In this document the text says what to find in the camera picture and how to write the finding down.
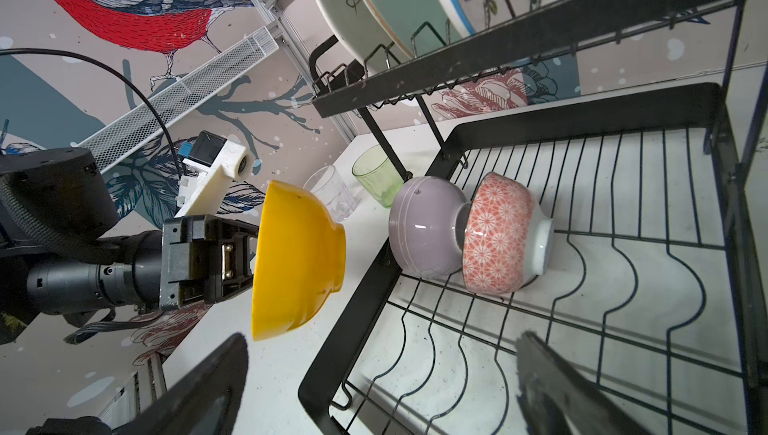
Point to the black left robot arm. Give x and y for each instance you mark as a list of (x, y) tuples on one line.
[(57, 257)]

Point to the clear glass tumbler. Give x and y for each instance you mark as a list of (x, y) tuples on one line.
[(327, 186)]

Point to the pale green plate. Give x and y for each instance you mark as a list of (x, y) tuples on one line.
[(408, 3)]

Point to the black two-tier dish rack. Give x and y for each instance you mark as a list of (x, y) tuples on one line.
[(654, 294)]

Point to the pink patterned bowl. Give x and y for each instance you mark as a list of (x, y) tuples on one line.
[(507, 239)]

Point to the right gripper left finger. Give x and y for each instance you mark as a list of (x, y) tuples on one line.
[(206, 401)]

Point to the lilac bowl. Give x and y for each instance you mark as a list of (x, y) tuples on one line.
[(426, 224)]

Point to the white plate left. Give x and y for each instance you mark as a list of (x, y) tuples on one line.
[(360, 34)]

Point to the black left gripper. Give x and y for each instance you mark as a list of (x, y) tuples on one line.
[(205, 258)]

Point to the green glass tumbler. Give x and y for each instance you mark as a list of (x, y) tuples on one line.
[(377, 174)]

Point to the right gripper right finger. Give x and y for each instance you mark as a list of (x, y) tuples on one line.
[(556, 399)]

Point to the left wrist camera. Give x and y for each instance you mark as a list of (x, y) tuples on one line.
[(216, 163)]

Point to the white wire mesh shelf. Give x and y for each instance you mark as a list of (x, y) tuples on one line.
[(123, 137)]

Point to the yellow bowl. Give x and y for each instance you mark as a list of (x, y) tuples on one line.
[(300, 261)]

